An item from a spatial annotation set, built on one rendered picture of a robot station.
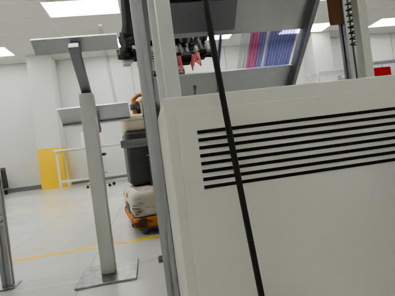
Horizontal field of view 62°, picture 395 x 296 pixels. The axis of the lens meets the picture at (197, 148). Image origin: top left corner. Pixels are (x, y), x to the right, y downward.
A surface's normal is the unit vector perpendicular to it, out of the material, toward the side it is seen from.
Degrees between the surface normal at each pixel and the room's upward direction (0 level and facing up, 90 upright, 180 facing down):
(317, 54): 90
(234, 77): 137
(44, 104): 90
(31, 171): 90
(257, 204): 90
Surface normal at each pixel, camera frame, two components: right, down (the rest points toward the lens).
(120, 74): 0.14, -0.01
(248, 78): 0.19, 0.72
